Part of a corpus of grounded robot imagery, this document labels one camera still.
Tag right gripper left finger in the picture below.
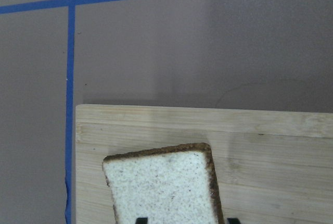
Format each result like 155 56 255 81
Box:
135 217 148 224

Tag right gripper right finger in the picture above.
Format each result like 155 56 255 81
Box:
227 218 239 224

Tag wooden cutting board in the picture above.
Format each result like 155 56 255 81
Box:
75 104 332 223

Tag bread slice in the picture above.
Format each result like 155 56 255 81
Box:
102 143 225 223

